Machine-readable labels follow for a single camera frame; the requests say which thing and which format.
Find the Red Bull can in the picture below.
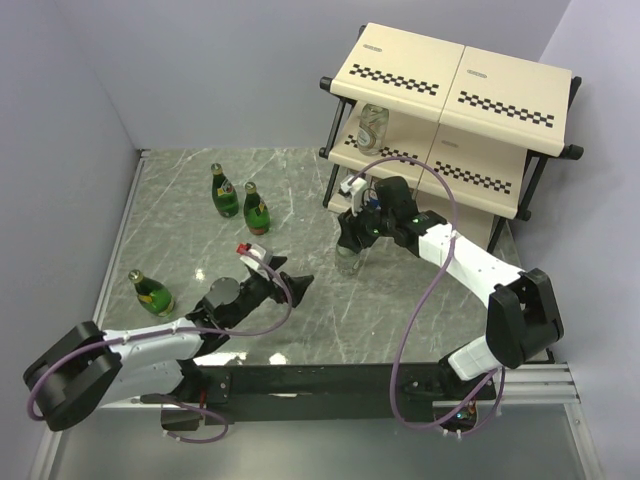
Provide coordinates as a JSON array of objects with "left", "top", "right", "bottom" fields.
[{"left": 366, "top": 187, "right": 380, "bottom": 209}]

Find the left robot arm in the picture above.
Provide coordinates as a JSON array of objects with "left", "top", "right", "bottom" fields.
[{"left": 23, "top": 272, "right": 314, "bottom": 431}]

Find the green bottle near left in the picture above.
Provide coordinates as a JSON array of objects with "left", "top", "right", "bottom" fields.
[{"left": 128, "top": 269, "right": 175, "bottom": 317}]

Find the black base beam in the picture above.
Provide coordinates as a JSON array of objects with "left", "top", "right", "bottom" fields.
[{"left": 169, "top": 362, "right": 482, "bottom": 424}]

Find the aluminium frame rail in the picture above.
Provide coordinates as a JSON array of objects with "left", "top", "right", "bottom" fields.
[{"left": 25, "top": 149, "right": 151, "bottom": 479}]

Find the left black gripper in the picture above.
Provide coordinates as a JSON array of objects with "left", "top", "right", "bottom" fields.
[{"left": 226, "top": 256, "right": 313, "bottom": 328}]

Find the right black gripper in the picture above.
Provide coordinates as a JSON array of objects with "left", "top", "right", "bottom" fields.
[{"left": 337, "top": 195, "right": 395, "bottom": 255}]

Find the clear glass bottle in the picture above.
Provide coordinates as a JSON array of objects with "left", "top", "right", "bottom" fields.
[
  {"left": 356, "top": 103, "right": 390, "bottom": 156},
  {"left": 334, "top": 242, "right": 365, "bottom": 276}
]

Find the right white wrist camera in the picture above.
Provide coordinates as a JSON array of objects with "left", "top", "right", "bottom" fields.
[{"left": 339, "top": 175, "right": 369, "bottom": 216}]

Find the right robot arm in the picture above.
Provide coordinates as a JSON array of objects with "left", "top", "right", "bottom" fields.
[{"left": 337, "top": 176, "right": 564, "bottom": 399}]

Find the green Perrier bottle front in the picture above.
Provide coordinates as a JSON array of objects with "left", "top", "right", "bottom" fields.
[{"left": 243, "top": 182, "right": 271, "bottom": 235}]

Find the green Perrier bottle tall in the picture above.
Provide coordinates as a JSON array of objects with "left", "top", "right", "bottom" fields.
[{"left": 211, "top": 163, "right": 239, "bottom": 218}]

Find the beige checkered shelf rack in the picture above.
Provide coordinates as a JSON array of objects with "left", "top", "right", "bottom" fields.
[{"left": 320, "top": 23, "right": 583, "bottom": 247}]

